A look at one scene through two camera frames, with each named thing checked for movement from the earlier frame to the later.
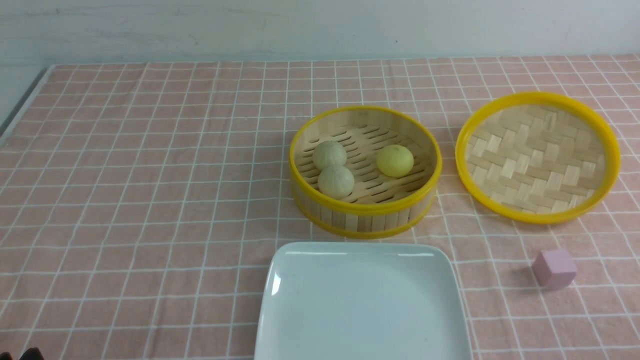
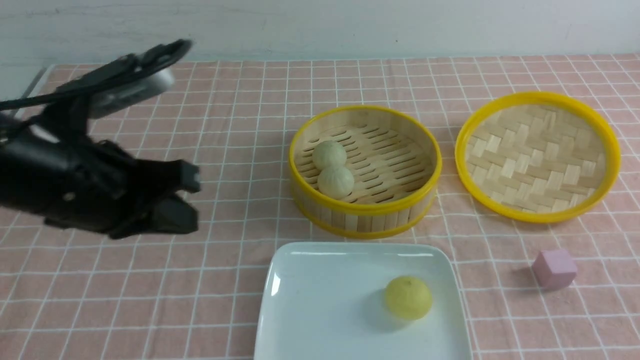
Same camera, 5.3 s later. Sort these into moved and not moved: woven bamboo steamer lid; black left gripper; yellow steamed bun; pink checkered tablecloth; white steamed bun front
Moved: black left gripper; yellow steamed bun
Not moved: white steamed bun front; pink checkered tablecloth; woven bamboo steamer lid
